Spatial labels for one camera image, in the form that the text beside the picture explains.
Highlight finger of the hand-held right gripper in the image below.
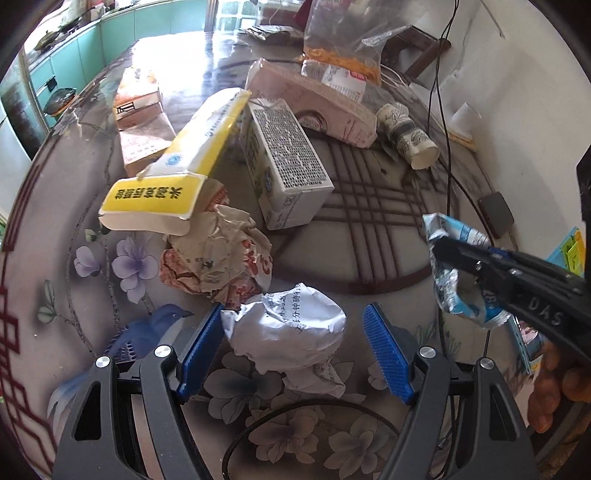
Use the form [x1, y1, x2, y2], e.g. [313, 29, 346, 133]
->
[431, 251, 591, 367]
[434, 236, 591, 301]

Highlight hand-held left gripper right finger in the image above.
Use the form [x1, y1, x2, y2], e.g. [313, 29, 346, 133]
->
[362, 302, 541, 480]

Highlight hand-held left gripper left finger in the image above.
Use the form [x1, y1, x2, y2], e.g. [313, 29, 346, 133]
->
[53, 304, 227, 480]

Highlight blue silver foil wrapper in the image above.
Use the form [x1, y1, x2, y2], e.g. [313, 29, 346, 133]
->
[422, 213, 511, 329]

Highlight white paper ball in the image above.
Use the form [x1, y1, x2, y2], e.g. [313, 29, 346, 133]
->
[221, 282, 348, 398]

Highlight yellow white carton box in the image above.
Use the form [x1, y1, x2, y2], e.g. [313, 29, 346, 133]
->
[98, 88, 252, 236]

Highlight pink tissue pack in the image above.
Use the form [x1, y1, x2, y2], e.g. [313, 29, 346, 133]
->
[245, 59, 378, 148]

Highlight person's right hand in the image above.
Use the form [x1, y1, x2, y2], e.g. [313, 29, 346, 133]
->
[529, 342, 591, 435]

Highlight colourful booklet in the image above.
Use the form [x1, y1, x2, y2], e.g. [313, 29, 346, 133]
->
[505, 318, 544, 376]

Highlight green yellow packet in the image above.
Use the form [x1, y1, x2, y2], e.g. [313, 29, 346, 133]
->
[547, 226, 585, 278]

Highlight floral tablecloth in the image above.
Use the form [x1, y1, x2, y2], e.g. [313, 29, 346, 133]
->
[0, 28, 591, 480]

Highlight patterned paper cup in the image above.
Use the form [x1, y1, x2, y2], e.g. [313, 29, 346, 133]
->
[376, 102, 439, 171]

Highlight white printed carton box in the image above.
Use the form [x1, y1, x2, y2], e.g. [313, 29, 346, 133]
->
[238, 98, 335, 230]

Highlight white red label packet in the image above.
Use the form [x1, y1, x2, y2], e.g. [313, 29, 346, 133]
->
[302, 62, 370, 104]

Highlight dark wooden chair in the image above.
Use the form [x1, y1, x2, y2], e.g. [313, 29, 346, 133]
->
[379, 25, 452, 81]

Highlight brown cardboard box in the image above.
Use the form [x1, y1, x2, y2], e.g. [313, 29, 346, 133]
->
[117, 99, 178, 178]

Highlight clear bag orange contents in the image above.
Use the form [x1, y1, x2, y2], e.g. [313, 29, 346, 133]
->
[301, 0, 407, 88]

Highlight cream orange box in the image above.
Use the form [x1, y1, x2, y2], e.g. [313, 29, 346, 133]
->
[113, 65, 162, 121]

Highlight dark flat package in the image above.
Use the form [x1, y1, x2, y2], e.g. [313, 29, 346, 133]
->
[242, 24, 305, 46]

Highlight teal kitchen cabinets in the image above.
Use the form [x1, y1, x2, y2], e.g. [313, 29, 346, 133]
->
[28, 0, 208, 116]

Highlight black cable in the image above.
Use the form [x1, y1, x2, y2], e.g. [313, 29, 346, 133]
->
[425, 0, 462, 132]

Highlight white cord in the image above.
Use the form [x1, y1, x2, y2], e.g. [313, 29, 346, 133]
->
[381, 65, 435, 89]

